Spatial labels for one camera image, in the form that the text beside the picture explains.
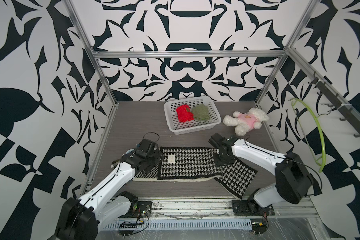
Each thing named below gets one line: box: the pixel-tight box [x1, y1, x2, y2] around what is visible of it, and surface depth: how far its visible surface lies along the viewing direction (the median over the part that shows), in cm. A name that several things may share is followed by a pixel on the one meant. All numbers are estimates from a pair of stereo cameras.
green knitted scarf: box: [191, 104, 210, 121], surface depth 108 cm
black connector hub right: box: [251, 222, 267, 235], surface depth 73 cm
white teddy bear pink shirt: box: [223, 107, 270, 136], surface depth 101 cm
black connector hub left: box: [120, 223, 138, 229], surface depth 74 cm
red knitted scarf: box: [176, 104, 194, 123], surface depth 108 cm
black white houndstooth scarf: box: [157, 146, 258, 200], surface depth 87 cm
